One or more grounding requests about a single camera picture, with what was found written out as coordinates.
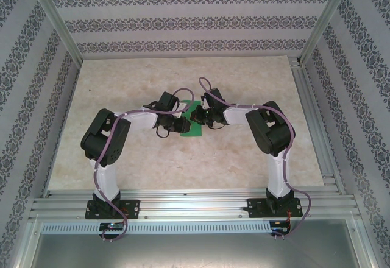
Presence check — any green paper sheet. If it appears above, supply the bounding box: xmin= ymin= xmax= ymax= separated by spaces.
xmin=179 ymin=99 xmax=204 ymax=138

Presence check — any grey metal sheet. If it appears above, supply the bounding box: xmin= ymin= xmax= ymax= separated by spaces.
xmin=30 ymin=219 xmax=374 ymax=268

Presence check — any aluminium mounting rail beam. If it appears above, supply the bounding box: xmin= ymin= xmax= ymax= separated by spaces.
xmin=29 ymin=188 xmax=358 ymax=220

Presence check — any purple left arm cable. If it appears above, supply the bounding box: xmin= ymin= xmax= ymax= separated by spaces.
xmin=93 ymin=87 xmax=196 ymax=244

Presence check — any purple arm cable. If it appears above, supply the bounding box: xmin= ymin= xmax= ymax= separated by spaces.
xmin=198 ymin=77 xmax=311 ymax=241
xmin=93 ymin=87 xmax=196 ymax=244

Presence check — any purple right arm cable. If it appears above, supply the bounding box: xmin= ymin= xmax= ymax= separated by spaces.
xmin=198 ymin=77 xmax=311 ymax=241

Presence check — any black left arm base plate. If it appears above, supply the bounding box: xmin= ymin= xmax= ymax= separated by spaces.
xmin=86 ymin=199 xmax=141 ymax=220

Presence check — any aluminium side rail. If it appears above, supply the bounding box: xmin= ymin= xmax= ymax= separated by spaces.
xmin=289 ymin=56 xmax=347 ymax=196

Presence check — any slotted white cable duct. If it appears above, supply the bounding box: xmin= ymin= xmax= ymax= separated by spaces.
xmin=41 ymin=220 xmax=272 ymax=235

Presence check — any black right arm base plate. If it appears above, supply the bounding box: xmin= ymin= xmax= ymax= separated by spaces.
xmin=247 ymin=197 xmax=303 ymax=219

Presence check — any aluminium frame post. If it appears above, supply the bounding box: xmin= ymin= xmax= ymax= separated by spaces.
xmin=26 ymin=0 xmax=83 ymax=65
xmin=300 ymin=0 xmax=357 ymax=66

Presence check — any aluminium lower frame rail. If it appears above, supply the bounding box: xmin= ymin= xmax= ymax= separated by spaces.
xmin=5 ymin=216 xmax=42 ymax=268
xmin=355 ymin=216 xmax=385 ymax=268

